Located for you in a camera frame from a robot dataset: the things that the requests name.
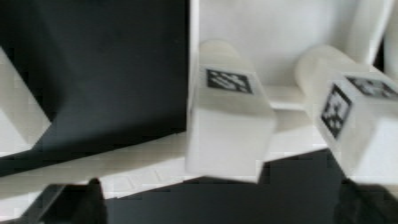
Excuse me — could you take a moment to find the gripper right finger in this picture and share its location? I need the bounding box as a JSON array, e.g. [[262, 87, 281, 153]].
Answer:
[[335, 179, 398, 224]]

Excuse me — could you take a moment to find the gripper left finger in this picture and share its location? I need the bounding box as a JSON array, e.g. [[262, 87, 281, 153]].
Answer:
[[17, 178, 107, 224]]

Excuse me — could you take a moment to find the white chair leg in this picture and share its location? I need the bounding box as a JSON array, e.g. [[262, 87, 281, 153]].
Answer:
[[296, 45, 398, 186], [187, 40, 278, 182]]

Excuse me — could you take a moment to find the white chair seat part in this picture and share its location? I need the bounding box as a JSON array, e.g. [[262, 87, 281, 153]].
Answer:
[[187, 0, 398, 114]]

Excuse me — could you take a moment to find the white front fence bar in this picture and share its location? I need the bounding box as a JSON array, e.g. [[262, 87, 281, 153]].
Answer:
[[0, 106, 335, 218]]

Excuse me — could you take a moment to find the white chair back frame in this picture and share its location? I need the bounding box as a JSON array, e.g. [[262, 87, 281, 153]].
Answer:
[[0, 48, 52, 157]]

